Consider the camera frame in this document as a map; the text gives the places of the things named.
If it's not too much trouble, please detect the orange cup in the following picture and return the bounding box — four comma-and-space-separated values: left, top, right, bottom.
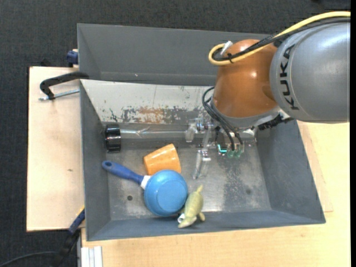
143, 143, 182, 176

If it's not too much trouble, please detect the green toy lizard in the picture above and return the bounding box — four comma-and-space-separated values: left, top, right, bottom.
177, 184, 206, 229

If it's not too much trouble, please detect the grey metal bin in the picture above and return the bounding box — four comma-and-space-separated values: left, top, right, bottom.
76, 23, 326, 241

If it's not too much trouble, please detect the clear bottle with black cap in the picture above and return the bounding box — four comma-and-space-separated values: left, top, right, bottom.
104, 123, 193, 153

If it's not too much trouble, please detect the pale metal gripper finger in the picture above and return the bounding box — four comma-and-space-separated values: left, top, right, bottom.
184, 118, 207, 144
192, 148, 212, 180

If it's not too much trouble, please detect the blue toy pan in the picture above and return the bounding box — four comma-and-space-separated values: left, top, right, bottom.
101, 160, 189, 217

